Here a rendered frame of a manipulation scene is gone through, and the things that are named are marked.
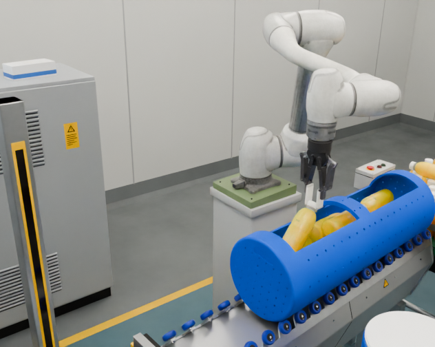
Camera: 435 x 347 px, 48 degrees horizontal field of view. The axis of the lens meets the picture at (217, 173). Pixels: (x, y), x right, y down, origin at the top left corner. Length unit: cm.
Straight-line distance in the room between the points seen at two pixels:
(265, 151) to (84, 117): 107
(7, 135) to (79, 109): 151
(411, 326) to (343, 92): 71
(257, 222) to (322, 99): 95
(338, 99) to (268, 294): 63
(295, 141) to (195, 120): 261
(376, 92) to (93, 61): 297
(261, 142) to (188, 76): 247
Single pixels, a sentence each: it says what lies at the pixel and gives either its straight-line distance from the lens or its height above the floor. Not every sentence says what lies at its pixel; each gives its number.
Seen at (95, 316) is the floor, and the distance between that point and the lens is 327.
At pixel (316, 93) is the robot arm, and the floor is 167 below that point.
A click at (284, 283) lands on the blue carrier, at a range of 152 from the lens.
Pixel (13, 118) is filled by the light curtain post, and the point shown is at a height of 166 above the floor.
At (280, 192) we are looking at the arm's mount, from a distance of 232.
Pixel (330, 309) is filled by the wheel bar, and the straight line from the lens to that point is 179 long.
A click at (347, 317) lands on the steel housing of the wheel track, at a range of 188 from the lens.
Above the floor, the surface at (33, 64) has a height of 152.
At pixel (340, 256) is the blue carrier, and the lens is 166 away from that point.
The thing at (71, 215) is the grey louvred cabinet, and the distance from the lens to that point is 297.
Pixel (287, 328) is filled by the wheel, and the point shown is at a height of 96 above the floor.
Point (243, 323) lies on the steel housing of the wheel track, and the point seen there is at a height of 93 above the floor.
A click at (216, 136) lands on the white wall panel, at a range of 499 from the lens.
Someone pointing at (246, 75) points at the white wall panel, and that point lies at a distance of 507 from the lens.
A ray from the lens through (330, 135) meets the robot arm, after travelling 153.
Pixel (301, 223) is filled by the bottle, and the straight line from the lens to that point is 161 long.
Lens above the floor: 200
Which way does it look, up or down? 23 degrees down
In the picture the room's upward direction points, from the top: 1 degrees clockwise
